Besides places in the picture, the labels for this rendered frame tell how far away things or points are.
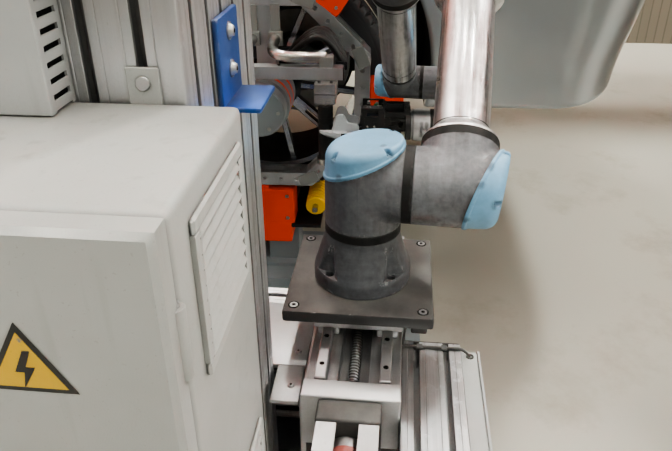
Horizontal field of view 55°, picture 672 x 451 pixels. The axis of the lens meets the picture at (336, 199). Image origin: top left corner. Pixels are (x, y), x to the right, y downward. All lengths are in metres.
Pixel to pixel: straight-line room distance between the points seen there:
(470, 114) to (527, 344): 1.38
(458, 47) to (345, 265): 0.37
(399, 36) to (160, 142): 0.89
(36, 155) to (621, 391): 1.92
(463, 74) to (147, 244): 0.72
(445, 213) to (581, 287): 1.70
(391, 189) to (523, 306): 1.56
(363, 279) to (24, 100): 0.58
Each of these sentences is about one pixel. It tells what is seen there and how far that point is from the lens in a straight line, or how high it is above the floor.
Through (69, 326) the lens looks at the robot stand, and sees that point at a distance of 0.42.
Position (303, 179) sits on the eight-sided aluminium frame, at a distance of 1.84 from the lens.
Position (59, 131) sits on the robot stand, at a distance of 0.52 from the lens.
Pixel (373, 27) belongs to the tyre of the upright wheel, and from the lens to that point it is 1.78.
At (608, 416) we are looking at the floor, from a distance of 2.09.
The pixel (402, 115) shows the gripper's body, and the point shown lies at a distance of 1.52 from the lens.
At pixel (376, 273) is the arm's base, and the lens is 0.97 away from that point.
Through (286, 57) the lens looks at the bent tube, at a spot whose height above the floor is 1.00.
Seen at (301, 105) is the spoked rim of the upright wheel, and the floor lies 0.78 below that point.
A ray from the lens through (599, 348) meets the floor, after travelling 2.32.
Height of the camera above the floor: 1.41
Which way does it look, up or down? 28 degrees down
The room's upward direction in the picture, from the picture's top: straight up
